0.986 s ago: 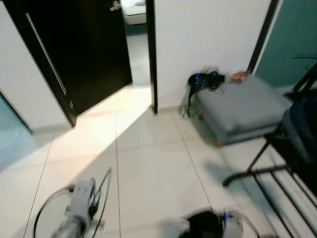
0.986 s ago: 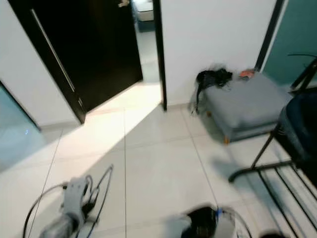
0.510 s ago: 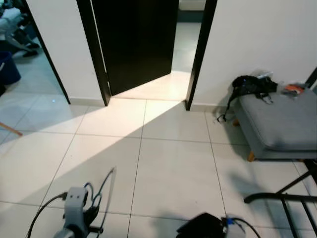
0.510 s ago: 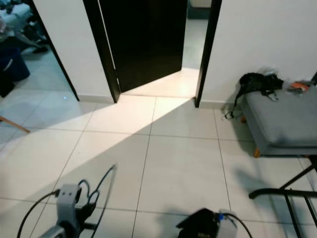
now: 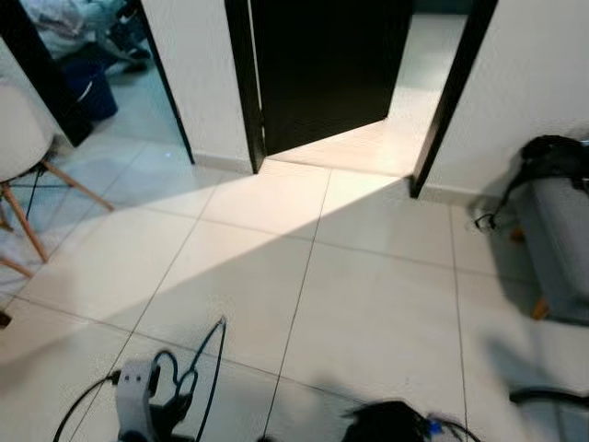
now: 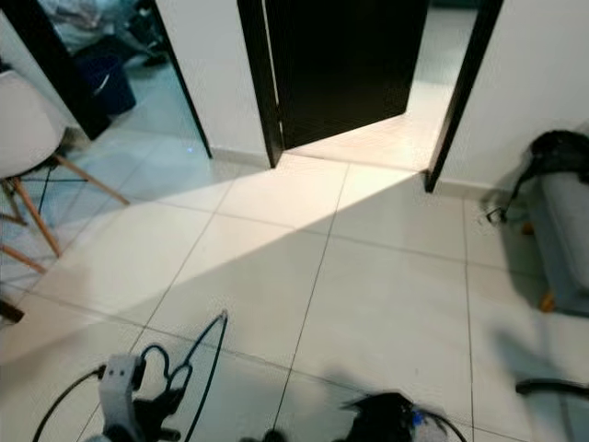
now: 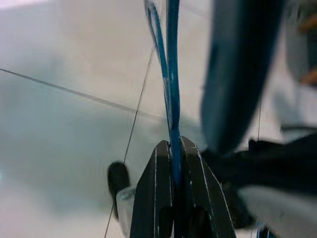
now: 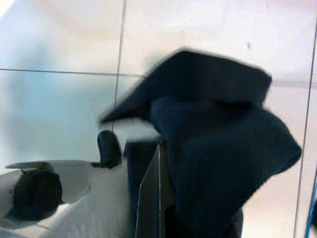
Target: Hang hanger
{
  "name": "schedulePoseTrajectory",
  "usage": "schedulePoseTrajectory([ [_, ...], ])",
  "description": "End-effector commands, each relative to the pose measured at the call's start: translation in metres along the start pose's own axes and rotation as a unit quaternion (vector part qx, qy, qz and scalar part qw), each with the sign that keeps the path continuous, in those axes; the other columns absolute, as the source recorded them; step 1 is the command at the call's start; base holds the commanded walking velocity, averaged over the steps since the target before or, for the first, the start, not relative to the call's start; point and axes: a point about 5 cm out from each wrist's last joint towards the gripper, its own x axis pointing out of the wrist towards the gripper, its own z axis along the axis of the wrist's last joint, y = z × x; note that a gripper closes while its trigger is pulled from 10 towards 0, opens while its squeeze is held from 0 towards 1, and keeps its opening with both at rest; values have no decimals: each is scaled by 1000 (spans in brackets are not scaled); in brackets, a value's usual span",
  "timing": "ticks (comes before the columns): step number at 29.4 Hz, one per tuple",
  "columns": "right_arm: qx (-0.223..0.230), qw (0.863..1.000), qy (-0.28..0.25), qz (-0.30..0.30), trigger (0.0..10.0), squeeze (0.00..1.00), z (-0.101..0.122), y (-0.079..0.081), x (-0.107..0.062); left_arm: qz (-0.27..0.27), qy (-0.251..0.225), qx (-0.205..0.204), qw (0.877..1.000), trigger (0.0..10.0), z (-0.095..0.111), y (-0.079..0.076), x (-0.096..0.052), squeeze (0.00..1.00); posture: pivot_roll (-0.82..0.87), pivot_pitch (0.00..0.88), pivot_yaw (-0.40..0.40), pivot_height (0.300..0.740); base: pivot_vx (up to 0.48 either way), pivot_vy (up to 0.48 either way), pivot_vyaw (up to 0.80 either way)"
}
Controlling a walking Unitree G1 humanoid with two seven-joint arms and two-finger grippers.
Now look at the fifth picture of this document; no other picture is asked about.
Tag white chair wooden legs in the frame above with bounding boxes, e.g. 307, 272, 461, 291
0, 78, 116, 328

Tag blue bucket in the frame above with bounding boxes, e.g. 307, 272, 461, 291
60, 60, 119, 121

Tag black door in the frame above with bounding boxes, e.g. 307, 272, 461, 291
250, 0, 415, 157

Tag pale laundry pile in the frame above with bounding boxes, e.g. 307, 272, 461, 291
20, 0, 148, 58

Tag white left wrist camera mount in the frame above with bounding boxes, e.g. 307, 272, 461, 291
115, 359, 162, 442

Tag black strap bag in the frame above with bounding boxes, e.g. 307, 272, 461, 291
474, 135, 589, 231

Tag black door frame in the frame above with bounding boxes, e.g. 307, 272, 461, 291
0, 0, 194, 165
225, 0, 498, 199

